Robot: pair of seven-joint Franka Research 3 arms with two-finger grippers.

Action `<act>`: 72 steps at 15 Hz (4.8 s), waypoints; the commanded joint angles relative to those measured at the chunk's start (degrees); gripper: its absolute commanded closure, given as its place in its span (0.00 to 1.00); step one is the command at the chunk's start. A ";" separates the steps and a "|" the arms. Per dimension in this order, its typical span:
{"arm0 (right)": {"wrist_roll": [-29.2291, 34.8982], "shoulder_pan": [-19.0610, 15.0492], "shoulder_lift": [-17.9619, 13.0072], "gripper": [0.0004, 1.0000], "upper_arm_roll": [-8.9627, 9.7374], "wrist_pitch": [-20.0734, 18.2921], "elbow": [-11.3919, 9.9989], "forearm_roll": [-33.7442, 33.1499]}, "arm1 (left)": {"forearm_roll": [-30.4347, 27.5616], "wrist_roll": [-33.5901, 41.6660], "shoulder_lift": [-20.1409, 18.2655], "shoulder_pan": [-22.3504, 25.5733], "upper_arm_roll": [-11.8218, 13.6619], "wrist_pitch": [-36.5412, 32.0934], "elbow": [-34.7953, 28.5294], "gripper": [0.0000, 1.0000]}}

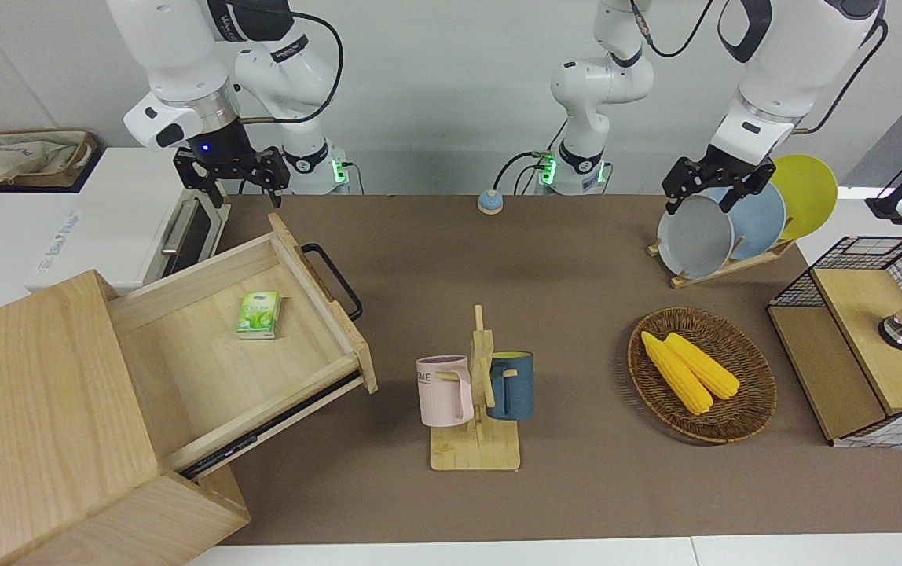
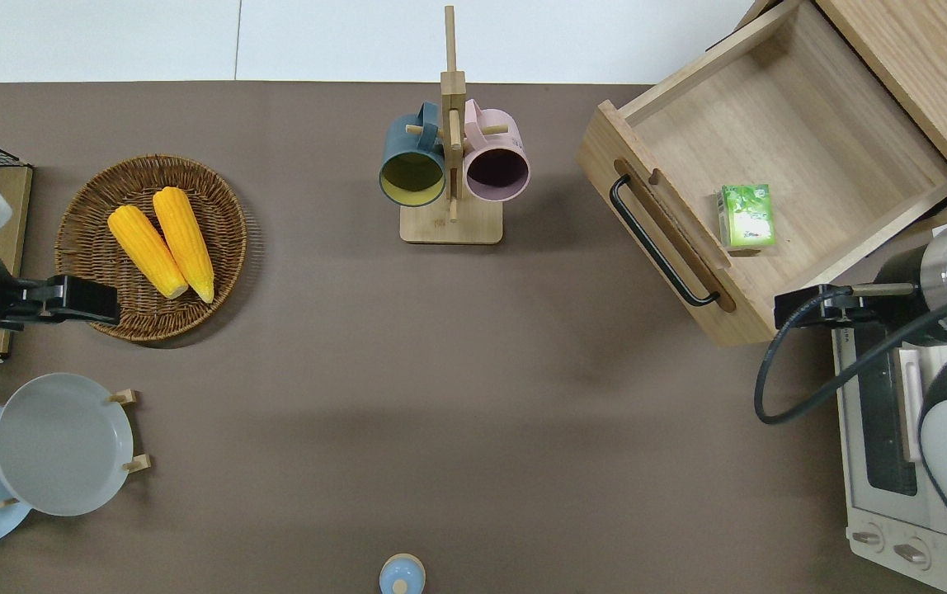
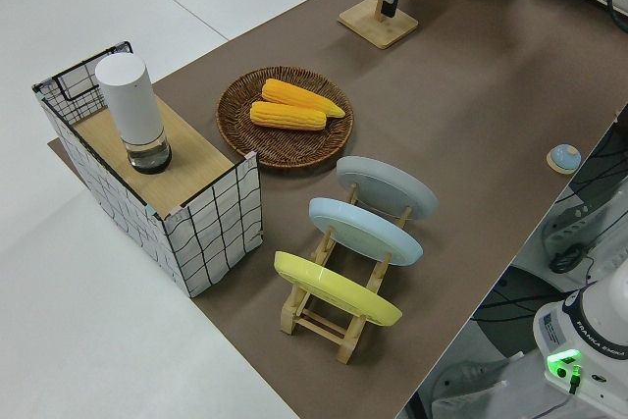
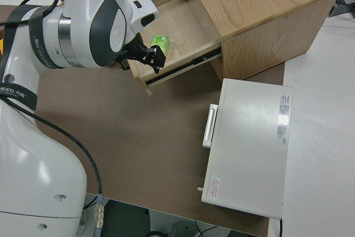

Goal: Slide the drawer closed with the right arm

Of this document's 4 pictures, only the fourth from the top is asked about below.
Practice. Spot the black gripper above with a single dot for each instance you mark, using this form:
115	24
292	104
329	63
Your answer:
136	52

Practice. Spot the light wooden drawer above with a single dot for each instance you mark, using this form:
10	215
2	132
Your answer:
188	23

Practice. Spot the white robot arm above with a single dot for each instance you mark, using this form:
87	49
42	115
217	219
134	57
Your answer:
33	165

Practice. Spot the black metal drawer slide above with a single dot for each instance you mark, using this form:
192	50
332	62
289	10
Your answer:
188	65

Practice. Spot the light wooden drawer cabinet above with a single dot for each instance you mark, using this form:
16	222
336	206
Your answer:
263	12

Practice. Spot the green snack packet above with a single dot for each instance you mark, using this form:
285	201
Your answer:
162	41

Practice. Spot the brown table mat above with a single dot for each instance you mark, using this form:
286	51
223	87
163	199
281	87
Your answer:
144	137

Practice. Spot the white toaster oven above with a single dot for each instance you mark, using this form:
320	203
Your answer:
249	148

